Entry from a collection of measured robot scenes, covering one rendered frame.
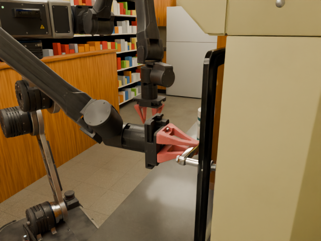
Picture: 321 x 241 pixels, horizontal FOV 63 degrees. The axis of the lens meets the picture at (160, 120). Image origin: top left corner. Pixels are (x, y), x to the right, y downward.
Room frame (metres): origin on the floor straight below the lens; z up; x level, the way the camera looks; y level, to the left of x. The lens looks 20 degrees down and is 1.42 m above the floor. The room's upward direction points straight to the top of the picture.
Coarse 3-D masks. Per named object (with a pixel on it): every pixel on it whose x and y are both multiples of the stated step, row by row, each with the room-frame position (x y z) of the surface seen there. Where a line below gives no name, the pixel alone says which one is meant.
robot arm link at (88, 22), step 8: (96, 0) 1.12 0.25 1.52; (104, 0) 1.09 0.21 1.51; (112, 0) 1.11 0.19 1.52; (96, 8) 1.11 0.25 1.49; (104, 8) 1.11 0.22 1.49; (88, 16) 1.12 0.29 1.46; (96, 16) 1.11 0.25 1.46; (104, 16) 1.12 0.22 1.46; (112, 16) 1.16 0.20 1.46; (88, 24) 1.12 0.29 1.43; (96, 24) 1.12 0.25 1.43; (112, 24) 1.16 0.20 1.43; (88, 32) 1.12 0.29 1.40; (96, 32) 1.13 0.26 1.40; (112, 32) 1.17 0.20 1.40
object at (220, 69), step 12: (204, 60) 0.35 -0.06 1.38; (204, 72) 0.35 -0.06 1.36; (204, 84) 0.35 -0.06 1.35; (216, 84) 0.39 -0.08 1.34; (204, 96) 0.35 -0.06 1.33; (216, 96) 0.39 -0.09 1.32; (204, 108) 0.35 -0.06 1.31; (216, 108) 0.40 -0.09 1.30; (204, 120) 0.35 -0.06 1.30; (216, 120) 0.40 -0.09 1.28; (204, 132) 0.35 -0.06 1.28; (216, 132) 0.41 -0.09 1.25; (216, 144) 0.42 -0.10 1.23; (216, 156) 0.42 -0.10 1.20
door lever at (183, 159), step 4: (188, 148) 0.44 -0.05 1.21; (192, 148) 0.44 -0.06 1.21; (196, 148) 0.45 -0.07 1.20; (184, 152) 0.43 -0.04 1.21; (188, 152) 0.43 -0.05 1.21; (192, 152) 0.43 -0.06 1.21; (196, 152) 0.45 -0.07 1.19; (180, 156) 0.41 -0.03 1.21; (184, 156) 0.41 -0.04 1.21; (188, 156) 0.42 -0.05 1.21; (192, 156) 0.43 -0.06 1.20; (176, 160) 0.41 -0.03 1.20; (180, 160) 0.41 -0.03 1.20; (184, 160) 0.40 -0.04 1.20; (188, 160) 0.40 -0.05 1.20; (192, 160) 0.40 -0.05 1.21; (196, 160) 0.40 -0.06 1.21; (180, 164) 0.41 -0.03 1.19; (184, 164) 0.40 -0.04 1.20; (188, 164) 0.40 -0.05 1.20; (192, 164) 0.40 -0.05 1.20; (196, 164) 0.40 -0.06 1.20
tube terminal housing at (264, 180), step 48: (240, 0) 0.33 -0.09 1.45; (288, 0) 0.31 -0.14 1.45; (240, 48) 0.33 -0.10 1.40; (288, 48) 0.31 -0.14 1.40; (240, 96) 0.33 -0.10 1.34; (288, 96) 0.30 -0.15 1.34; (240, 144) 0.32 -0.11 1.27; (288, 144) 0.30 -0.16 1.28; (240, 192) 0.32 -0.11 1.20; (288, 192) 0.30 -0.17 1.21; (240, 240) 0.32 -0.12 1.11; (288, 240) 0.29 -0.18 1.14
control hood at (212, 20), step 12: (180, 0) 0.36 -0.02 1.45; (192, 0) 0.35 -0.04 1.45; (204, 0) 0.35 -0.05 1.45; (216, 0) 0.34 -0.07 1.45; (228, 0) 0.34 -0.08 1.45; (192, 12) 0.35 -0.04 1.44; (204, 12) 0.35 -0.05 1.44; (216, 12) 0.34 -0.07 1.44; (228, 12) 0.34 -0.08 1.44; (204, 24) 0.35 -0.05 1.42; (216, 24) 0.34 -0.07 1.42
